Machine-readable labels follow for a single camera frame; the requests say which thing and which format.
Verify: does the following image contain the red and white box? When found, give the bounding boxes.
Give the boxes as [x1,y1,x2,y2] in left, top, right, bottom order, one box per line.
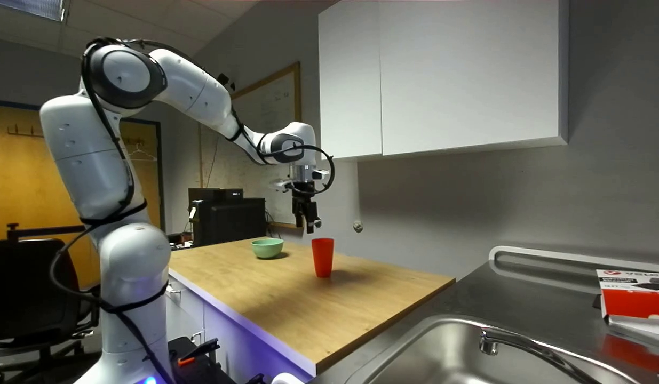
[596,268,659,324]

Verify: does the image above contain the wood framed whiteboard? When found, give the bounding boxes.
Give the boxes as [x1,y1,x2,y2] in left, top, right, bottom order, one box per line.
[199,61,303,230]

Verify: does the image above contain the red plastic cup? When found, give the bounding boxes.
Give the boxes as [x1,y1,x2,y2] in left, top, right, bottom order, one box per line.
[311,238,335,279]

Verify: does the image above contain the yellow wooden door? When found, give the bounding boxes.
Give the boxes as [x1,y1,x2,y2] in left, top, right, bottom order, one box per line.
[0,99,165,289]

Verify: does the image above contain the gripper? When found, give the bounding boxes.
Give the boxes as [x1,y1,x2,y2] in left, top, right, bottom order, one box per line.
[291,181,322,235]

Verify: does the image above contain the ceiling light panel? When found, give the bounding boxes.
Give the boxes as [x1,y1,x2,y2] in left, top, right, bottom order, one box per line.
[0,0,67,22]

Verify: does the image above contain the black office chair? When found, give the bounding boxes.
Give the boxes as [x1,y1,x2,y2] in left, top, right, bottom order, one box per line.
[0,238,101,384]

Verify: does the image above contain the black computer case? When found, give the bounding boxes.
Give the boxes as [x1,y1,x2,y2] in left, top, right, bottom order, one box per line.
[188,187,267,247]

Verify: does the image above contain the coat hook rail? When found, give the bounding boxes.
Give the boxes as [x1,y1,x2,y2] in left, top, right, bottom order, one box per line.
[7,123,45,138]

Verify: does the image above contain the green bowl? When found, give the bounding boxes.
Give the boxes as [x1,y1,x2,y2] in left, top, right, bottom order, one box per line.
[250,238,285,260]

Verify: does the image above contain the clothes hanger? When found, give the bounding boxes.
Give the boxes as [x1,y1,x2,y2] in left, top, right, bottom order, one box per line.
[127,142,158,163]

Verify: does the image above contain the black clamp with orange lever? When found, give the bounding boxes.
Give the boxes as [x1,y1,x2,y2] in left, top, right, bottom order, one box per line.
[168,336,224,384]

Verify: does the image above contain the white rail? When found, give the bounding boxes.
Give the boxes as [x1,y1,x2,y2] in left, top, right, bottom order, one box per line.
[488,245,659,279]

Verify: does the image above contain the steel sink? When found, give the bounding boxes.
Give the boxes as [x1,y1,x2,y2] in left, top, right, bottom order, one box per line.
[346,314,647,384]

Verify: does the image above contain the steel tap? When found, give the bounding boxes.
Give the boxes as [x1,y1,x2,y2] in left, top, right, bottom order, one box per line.
[478,326,603,384]

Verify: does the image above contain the white wall cabinet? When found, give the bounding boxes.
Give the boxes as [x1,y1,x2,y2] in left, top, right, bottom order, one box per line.
[317,0,570,162]

